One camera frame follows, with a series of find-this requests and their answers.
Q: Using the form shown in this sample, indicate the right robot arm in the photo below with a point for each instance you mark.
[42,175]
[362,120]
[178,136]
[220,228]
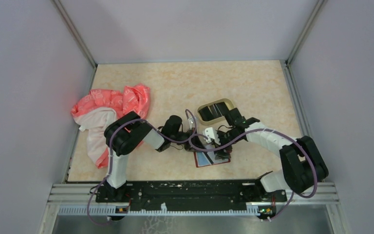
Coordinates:
[302,165]

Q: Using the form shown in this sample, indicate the beige oval tray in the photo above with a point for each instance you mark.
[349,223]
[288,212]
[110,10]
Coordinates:
[230,104]

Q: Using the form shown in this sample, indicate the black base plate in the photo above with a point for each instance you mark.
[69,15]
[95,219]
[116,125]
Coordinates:
[190,195]

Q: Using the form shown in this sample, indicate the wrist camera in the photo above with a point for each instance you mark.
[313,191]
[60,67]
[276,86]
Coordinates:
[192,121]
[211,136]

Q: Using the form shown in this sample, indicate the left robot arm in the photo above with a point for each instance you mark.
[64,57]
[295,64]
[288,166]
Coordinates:
[125,134]

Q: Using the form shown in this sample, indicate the red card holder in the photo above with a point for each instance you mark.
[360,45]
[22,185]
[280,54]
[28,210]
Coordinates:
[204,159]

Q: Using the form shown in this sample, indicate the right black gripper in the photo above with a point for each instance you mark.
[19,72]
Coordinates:
[220,153]

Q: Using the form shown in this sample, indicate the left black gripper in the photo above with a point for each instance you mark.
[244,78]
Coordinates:
[196,142]

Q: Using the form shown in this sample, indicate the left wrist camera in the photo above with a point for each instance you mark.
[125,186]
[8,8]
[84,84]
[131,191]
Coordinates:
[192,121]

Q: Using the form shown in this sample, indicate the pink white cloth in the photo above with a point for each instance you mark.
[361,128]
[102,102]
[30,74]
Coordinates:
[100,108]

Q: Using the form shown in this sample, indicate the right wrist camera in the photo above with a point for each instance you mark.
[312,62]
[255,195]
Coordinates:
[211,136]

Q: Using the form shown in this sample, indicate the aluminium frame rail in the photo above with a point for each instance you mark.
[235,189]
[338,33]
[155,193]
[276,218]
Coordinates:
[74,199]

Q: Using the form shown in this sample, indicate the black credit card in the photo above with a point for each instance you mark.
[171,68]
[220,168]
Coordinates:
[220,109]
[205,114]

